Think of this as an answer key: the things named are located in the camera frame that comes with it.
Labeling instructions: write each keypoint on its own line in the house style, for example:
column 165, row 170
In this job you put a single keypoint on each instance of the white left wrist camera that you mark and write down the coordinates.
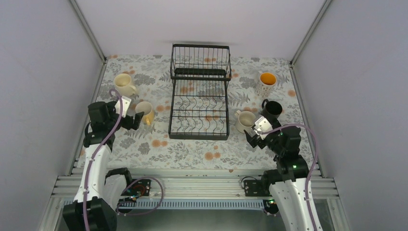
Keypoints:
column 122, row 106

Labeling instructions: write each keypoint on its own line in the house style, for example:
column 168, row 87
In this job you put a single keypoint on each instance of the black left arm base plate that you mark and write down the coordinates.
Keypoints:
column 139, row 188

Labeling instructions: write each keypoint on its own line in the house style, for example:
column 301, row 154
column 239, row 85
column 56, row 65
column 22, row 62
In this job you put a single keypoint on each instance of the aluminium mounting rail frame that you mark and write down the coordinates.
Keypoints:
column 162, row 23

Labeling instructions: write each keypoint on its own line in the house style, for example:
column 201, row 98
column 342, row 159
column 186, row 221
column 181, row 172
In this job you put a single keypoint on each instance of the cream ribbed ceramic mug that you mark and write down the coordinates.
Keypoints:
column 125, row 85

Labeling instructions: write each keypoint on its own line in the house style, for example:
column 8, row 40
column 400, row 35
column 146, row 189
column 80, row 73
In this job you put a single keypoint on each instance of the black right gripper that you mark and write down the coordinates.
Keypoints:
column 252, row 142

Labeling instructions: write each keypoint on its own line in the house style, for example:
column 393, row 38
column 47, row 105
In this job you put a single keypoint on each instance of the yellow ceramic mug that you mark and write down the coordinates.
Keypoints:
column 148, row 112

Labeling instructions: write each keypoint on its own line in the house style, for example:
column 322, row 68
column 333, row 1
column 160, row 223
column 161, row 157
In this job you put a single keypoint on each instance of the beige and white mug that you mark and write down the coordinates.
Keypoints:
column 244, row 120

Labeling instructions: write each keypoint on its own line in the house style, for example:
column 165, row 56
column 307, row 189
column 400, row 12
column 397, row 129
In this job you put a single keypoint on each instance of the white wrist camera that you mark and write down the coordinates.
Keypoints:
column 262, row 127
column 122, row 106

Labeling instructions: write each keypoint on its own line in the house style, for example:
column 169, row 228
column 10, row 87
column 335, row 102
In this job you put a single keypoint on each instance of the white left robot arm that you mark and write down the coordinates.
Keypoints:
column 94, row 205

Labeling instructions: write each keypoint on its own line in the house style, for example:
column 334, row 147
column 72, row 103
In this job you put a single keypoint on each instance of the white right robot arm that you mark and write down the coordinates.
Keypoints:
column 290, row 183

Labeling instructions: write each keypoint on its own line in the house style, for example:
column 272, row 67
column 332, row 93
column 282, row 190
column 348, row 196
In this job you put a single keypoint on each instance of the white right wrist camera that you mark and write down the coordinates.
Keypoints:
column 262, row 127

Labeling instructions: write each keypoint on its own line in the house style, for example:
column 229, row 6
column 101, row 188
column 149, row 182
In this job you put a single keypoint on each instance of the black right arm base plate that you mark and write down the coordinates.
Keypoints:
column 255, row 188

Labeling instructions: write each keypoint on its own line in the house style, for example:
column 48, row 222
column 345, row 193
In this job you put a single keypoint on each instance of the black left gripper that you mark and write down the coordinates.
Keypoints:
column 134, row 125

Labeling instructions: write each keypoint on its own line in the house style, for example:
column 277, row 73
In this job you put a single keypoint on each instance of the floral iridescent white mug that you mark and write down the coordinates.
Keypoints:
column 265, row 83

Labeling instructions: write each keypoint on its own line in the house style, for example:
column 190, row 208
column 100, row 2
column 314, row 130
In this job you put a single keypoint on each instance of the floral patterned table mat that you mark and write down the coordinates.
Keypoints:
column 151, row 146

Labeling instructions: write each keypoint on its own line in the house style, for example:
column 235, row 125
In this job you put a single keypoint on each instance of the black wire dish rack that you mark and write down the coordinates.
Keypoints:
column 200, row 75

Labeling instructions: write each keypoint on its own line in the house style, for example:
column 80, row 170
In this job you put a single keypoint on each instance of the black mug white rim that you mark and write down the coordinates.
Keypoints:
column 271, row 110

